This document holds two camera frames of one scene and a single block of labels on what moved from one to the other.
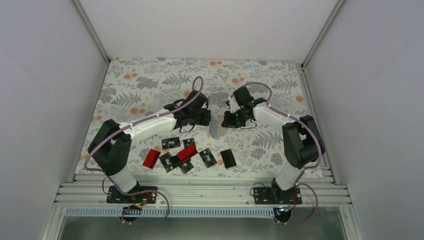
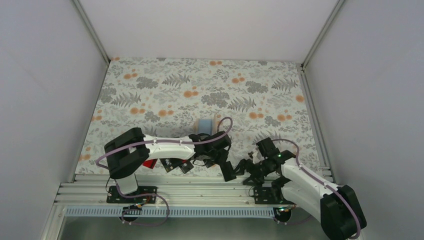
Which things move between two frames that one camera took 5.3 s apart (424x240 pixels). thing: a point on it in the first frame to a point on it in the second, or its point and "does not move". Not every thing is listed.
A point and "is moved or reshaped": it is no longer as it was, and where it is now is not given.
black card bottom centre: (186, 167) does not move
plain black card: (228, 158) is moved or reshaped
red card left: (151, 158) does not move
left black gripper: (205, 120) to (221, 159)
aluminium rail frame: (203, 190) does not move
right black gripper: (227, 122) to (243, 164)
